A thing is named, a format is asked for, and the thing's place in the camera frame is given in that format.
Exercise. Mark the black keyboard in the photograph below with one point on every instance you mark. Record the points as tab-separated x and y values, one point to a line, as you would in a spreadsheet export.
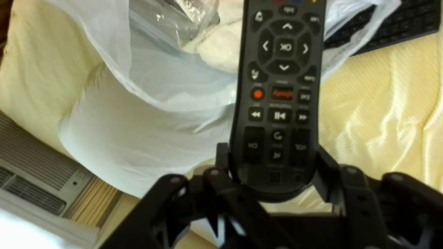
412	19

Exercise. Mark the black remote control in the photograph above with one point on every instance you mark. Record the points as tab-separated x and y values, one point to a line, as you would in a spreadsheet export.
275	136

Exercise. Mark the wall radiator heater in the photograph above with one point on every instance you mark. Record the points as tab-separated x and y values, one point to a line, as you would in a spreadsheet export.
48	201

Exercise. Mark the white plastic bag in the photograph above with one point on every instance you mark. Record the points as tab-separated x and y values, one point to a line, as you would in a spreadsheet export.
162	97

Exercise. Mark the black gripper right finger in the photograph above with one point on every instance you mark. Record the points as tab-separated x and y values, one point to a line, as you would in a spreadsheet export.
395	212

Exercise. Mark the cream yellow bedsheet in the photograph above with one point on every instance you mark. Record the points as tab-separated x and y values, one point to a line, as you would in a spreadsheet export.
380	111

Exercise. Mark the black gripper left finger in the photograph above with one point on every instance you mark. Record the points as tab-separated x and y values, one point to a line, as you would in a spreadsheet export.
165	213

